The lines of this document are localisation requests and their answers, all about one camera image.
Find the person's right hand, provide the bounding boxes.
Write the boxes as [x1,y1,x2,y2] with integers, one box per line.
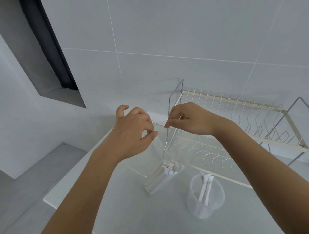
[164,101,219,136]

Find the person's left hand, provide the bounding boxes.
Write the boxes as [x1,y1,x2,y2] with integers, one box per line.
[106,105,159,163]

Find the clear plastic bag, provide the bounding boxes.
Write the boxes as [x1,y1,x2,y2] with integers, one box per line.
[125,125,195,196]

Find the person's right forearm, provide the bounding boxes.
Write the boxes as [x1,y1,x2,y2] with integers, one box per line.
[212,114,309,234]

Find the person's left forearm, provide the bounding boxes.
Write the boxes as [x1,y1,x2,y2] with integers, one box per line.
[42,144,124,234]

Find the bundle of white plastic utensils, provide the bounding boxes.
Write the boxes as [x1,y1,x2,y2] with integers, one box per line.
[144,160,185,195]

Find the white plastic utensil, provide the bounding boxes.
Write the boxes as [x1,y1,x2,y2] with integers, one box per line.
[198,174,206,202]

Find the clear plastic measuring cup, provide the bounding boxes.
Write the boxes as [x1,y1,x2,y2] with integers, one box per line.
[186,173,225,219]

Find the white metal dish rack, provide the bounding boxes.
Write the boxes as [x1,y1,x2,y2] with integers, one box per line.
[163,79,309,190]

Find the white wall power outlet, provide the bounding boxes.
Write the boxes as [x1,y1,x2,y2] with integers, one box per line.
[146,110,169,126]

